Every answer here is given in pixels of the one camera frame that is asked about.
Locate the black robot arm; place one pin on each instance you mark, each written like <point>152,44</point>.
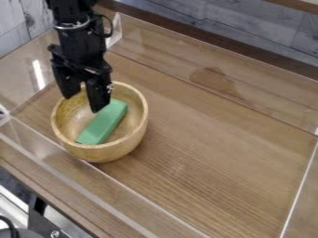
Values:
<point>71,10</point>

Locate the green stick block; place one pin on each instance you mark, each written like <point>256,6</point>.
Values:
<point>104,124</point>

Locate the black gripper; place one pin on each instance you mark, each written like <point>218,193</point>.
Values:
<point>78,61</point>

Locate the clear acrylic corner bracket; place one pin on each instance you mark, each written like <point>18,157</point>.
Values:
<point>118,34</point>

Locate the clear acrylic enclosure wall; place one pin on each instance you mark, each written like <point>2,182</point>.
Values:
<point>226,167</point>

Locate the black table leg bracket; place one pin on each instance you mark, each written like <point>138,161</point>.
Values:
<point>38,223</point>

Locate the wooden bowl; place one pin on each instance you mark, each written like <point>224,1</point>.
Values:
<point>125,139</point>

